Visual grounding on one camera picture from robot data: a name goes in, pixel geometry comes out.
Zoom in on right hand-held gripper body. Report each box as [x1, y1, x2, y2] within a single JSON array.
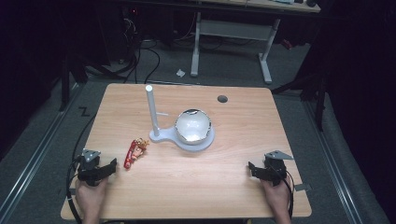
[[262, 149, 294, 188]]

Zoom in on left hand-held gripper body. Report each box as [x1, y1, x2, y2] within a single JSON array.
[[77, 148, 108, 188]]

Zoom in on person's left hand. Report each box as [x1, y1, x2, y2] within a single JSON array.
[[75, 178, 108, 217]]

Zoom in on person's right hand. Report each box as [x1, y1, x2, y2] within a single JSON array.
[[261, 178, 292, 217]]

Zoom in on red figure snack packet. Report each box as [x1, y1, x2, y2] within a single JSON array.
[[123, 137, 150, 171]]

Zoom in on grey tape piece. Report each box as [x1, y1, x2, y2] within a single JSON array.
[[293, 183, 313, 192]]

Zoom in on white stand with pole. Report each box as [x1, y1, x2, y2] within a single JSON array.
[[145, 84, 217, 153]]

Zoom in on shiny silver bowl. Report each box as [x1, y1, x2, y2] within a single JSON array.
[[174, 108, 213, 146]]

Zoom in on dark metal stand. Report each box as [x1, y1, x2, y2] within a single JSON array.
[[58, 46, 90, 112], [270, 55, 331, 132]]

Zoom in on white-legged background desk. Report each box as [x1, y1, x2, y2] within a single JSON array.
[[146, 0, 321, 85]]

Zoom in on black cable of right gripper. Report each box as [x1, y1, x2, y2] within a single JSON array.
[[276, 166, 296, 219]]

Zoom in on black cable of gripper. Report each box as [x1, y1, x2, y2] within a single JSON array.
[[276, 166, 296, 219], [64, 113, 98, 224]]

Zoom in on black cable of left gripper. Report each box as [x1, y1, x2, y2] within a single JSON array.
[[64, 113, 98, 224]]

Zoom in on metal floor rail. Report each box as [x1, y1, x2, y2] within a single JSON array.
[[0, 82, 82, 218], [303, 101, 363, 224]]

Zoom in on black floor cables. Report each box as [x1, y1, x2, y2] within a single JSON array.
[[83, 12, 200, 85]]

